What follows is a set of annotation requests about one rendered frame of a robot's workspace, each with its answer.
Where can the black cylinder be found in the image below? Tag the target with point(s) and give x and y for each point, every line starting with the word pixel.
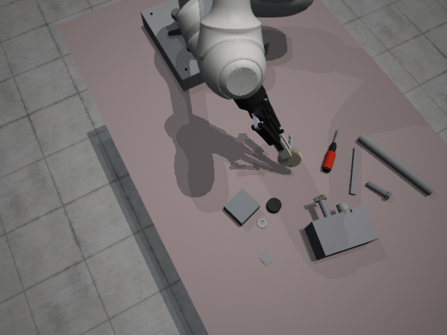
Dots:
pixel 273 205

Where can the long grey metal bar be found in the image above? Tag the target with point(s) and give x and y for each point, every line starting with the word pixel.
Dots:
pixel 396 164

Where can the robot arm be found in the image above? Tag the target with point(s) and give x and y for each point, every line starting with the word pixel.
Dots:
pixel 230 42

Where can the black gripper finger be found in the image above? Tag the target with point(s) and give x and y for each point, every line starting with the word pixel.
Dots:
pixel 267 131
pixel 274 120

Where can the red-handled screwdriver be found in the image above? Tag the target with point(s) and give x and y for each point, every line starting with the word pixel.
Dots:
pixel 330 155

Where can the grey flat bar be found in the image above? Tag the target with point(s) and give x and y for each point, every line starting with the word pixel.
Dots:
pixel 354 171

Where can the grey metal bolt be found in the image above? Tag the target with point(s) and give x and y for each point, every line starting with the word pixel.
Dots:
pixel 382 192

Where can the grey camshaft with cream gear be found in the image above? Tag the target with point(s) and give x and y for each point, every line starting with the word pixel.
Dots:
pixel 296 157

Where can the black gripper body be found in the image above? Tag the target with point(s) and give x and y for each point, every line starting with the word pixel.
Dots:
pixel 253 104

